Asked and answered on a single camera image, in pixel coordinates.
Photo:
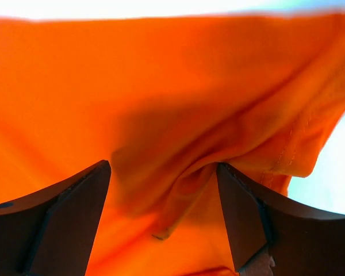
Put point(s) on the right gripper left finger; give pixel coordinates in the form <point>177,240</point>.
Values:
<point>52,231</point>

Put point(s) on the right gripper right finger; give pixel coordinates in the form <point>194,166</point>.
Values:
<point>270,234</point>

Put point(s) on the orange t shirt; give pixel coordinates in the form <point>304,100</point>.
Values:
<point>164,100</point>

